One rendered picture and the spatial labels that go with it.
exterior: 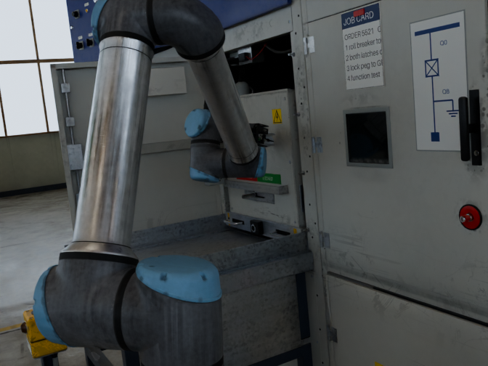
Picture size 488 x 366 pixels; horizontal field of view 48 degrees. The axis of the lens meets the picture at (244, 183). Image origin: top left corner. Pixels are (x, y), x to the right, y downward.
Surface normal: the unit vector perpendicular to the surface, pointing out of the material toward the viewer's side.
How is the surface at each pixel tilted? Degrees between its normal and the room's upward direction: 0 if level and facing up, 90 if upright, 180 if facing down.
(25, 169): 90
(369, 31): 90
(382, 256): 89
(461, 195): 90
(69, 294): 64
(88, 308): 71
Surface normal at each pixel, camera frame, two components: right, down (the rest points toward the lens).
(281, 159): -0.86, 0.15
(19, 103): 0.50, 0.07
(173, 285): 0.04, 0.01
